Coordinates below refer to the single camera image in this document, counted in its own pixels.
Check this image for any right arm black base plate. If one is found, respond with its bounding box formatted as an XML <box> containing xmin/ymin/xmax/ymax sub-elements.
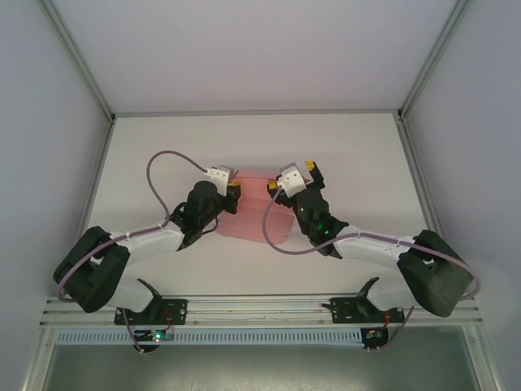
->
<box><xmin>321</xmin><ymin>297</ymin><xmax>406</xmax><ymax>326</ymax></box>

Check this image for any aluminium frame post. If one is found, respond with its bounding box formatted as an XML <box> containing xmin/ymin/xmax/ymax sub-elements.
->
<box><xmin>39</xmin><ymin>0</ymin><xmax>118</xmax><ymax>124</ymax></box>
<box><xmin>396</xmin><ymin>0</ymin><xmax>476</xmax><ymax>123</ymax></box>

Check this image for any slotted white cable duct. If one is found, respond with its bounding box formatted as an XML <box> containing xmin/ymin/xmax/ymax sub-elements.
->
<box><xmin>55</xmin><ymin>328</ymin><xmax>364</xmax><ymax>349</ymax></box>

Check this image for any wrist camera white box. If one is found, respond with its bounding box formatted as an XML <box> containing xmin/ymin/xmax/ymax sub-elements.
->
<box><xmin>275</xmin><ymin>162</ymin><xmax>311</xmax><ymax>199</ymax></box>
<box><xmin>203</xmin><ymin>164</ymin><xmax>238</xmax><ymax>193</ymax></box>

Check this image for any aluminium mounting rail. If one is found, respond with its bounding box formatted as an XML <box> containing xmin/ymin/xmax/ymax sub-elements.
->
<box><xmin>39</xmin><ymin>292</ymin><xmax>484</xmax><ymax>327</ymax></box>

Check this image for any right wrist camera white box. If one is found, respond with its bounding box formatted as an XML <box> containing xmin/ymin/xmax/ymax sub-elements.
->
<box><xmin>275</xmin><ymin>162</ymin><xmax>311</xmax><ymax>199</ymax></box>

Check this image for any aluminium table side rail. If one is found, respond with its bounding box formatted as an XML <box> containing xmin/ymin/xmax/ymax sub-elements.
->
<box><xmin>60</xmin><ymin>120</ymin><xmax>117</xmax><ymax>297</ymax></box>
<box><xmin>393</xmin><ymin>116</ymin><xmax>459</xmax><ymax>292</ymax></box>

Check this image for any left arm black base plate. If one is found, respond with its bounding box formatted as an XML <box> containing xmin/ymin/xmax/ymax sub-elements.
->
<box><xmin>113</xmin><ymin>298</ymin><xmax>189</xmax><ymax>327</ymax></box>

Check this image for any circuit board with green light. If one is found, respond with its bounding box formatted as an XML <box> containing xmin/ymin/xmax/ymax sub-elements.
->
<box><xmin>134</xmin><ymin>329</ymin><xmax>176</xmax><ymax>343</ymax></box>

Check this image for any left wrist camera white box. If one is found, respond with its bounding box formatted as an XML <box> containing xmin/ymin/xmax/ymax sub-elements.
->
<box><xmin>203</xmin><ymin>164</ymin><xmax>238</xmax><ymax>193</ymax></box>

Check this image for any pink paper box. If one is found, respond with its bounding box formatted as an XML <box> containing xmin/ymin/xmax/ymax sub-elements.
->
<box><xmin>214</xmin><ymin>169</ymin><xmax>315</xmax><ymax>248</ymax></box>

